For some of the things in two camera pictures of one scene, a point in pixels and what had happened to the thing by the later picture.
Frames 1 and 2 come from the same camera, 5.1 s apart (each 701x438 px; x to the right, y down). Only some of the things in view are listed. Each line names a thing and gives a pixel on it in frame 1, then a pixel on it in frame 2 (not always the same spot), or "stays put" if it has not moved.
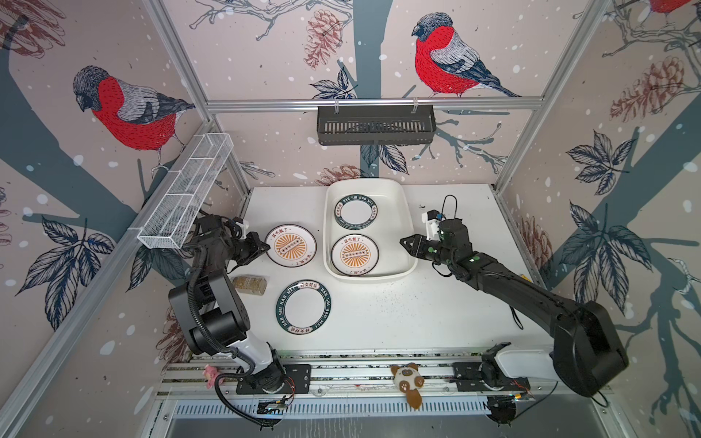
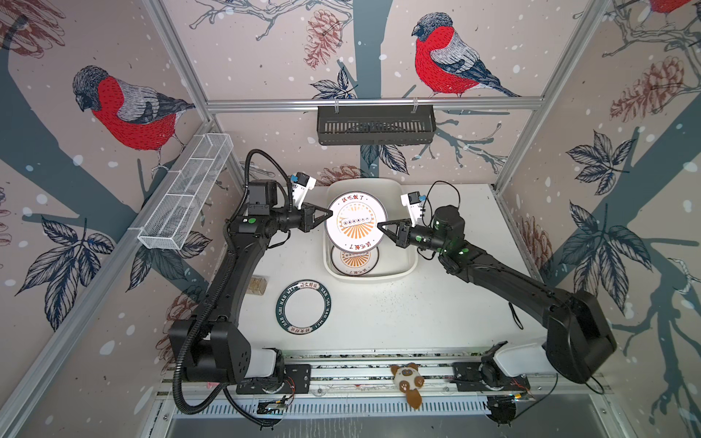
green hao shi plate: x=303 y=307 stays put
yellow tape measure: x=516 y=318 stays put
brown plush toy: x=409 y=380 stays put
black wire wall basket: x=371 y=125 stays put
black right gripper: x=414 y=247 → x=403 y=237
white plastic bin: x=393 y=223 stays put
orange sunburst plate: x=354 y=255 stays put
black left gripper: x=253 y=243 → x=307 y=216
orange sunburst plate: x=292 y=245 → x=353 y=224
